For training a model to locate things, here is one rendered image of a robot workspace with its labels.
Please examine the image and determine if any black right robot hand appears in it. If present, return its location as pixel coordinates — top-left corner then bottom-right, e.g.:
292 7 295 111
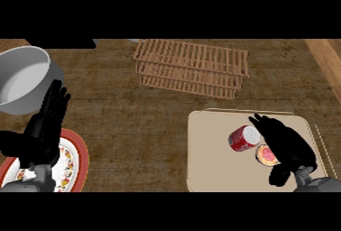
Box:
247 113 320 188

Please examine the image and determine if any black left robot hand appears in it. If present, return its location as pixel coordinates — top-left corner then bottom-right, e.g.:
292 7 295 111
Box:
0 79 72 170

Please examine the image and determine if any beige tray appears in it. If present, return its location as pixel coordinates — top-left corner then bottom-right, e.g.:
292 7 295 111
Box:
185 107 337 193

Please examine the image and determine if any red can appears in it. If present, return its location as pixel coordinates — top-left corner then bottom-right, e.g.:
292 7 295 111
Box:
227 125 262 152

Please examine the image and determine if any red rimmed floral plate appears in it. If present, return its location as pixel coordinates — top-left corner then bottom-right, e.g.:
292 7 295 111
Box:
0 128 89 193

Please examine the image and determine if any grey metal pot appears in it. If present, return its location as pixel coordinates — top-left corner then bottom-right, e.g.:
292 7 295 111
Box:
0 45 64 116

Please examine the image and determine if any brown tiered wire shelf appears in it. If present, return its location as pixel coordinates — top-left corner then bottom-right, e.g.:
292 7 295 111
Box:
131 39 250 100

